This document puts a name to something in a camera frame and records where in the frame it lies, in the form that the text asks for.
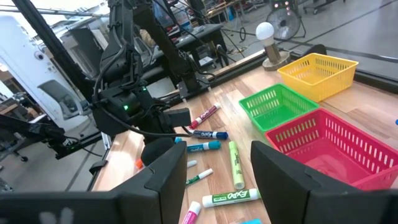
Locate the light green highlighter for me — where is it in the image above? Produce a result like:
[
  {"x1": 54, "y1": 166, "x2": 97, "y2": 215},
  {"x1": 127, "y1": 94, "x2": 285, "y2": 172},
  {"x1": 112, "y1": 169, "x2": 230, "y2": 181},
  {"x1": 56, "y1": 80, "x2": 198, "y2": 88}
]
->
[{"x1": 228, "y1": 141, "x2": 246, "y2": 191}]

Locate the red Expo marker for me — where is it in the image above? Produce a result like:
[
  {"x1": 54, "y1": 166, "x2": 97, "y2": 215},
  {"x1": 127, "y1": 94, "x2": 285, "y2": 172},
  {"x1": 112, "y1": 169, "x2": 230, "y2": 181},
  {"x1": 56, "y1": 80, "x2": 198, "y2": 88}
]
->
[{"x1": 188, "y1": 103, "x2": 221, "y2": 130}]

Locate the white bulb brass lamp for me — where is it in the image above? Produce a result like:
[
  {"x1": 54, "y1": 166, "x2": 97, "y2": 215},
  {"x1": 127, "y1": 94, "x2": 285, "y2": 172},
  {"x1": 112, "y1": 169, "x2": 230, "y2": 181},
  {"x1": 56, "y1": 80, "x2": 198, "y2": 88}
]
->
[{"x1": 254, "y1": 21, "x2": 292, "y2": 72}]

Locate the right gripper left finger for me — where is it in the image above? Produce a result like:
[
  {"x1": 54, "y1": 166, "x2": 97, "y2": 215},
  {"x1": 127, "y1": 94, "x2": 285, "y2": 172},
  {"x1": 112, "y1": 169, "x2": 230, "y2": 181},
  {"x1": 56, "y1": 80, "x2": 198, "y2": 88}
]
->
[{"x1": 116, "y1": 141, "x2": 188, "y2": 224}]

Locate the yellow plastic basket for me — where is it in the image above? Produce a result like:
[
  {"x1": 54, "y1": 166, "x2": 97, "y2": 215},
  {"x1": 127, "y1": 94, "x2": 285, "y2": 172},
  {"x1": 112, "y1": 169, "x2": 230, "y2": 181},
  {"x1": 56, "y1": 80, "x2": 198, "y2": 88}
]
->
[{"x1": 276, "y1": 52, "x2": 359, "y2": 103}]

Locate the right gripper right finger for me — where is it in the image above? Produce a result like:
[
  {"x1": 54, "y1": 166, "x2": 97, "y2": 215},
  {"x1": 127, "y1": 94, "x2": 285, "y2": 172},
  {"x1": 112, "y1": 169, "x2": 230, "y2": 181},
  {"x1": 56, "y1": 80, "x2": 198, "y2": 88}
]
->
[{"x1": 251, "y1": 140, "x2": 354, "y2": 224}]

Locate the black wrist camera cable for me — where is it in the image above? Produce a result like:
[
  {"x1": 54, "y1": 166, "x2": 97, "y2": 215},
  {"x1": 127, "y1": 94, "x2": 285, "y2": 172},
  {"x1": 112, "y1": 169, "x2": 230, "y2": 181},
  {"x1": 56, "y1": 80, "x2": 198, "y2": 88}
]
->
[{"x1": 98, "y1": 104, "x2": 193, "y2": 138}]

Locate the magenta Expo marker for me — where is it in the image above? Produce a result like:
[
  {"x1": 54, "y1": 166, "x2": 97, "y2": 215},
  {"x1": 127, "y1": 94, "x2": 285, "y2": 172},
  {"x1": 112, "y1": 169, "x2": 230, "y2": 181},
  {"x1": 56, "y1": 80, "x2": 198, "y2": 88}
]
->
[{"x1": 182, "y1": 200, "x2": 202, "y2": 224}]

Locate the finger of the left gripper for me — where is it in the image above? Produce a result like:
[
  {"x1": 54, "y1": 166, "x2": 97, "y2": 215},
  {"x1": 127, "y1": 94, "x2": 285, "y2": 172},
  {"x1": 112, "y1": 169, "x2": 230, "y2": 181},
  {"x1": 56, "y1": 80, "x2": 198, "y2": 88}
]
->
[{"x1": 141, "y1": 136, "x2": 175, "y2": 166}]

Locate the black mounting bracket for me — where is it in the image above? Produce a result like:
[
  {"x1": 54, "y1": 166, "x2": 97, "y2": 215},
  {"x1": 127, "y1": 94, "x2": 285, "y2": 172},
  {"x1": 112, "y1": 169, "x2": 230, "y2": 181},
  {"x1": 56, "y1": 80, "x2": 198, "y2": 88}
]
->
[{"x1": 301, "y1": 43, "x2": 328, "y2": 58}]

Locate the black floor fan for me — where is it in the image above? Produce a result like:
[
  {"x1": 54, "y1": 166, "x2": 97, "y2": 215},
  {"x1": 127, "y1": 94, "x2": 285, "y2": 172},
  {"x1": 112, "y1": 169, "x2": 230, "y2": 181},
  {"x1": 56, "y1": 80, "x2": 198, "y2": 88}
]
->
[{"x1": 266, "y1": 6, "x2": 307, "y2": 42}]

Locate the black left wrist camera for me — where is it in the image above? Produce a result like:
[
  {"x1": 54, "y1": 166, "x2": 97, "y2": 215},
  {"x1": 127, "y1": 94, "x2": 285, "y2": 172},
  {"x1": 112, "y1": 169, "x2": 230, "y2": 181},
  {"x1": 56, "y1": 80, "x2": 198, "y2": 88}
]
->
[{"x1": 162, "y1": 107, "x2": 192, "y2": 128}]

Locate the dark blue Expo marker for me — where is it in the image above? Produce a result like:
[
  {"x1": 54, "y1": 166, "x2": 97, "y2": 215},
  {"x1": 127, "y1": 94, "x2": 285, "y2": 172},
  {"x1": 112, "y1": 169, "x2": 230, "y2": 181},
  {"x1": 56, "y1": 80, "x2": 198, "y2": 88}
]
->
[{"x1": 189, "y1": 129, "x2": 229, "y2": 141}]

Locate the red plastic basket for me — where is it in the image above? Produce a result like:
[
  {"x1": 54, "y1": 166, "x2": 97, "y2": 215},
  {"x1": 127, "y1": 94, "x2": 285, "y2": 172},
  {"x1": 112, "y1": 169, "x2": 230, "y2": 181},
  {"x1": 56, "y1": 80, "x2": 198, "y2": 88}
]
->
[{"x1": 264, "y1": 108, "x2": 398, "y2": 191}]

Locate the dark grey cabinet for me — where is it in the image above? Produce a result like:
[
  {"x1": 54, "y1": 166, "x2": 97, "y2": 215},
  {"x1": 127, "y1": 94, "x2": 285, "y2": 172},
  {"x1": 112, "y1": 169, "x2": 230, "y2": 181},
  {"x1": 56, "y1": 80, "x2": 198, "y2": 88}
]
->
[{"x1": 67, "y1": 27, "x2": 104, "y2": 76}]

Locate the light blue Expo marker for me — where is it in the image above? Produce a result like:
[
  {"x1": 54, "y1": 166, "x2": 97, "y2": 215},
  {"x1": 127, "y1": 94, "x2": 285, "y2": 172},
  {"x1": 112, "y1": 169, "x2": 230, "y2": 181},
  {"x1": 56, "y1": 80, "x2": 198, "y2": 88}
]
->
[{"x1": 185, "y1": 139, "x2": 222, "y2": 153}]

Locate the green plastic basket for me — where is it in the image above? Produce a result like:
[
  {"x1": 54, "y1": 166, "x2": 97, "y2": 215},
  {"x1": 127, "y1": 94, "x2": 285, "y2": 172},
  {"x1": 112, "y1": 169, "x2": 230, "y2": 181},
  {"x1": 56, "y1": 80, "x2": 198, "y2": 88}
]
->
[{"x1": 238, "y1": 83, "x2": 320, "y2": 133}]

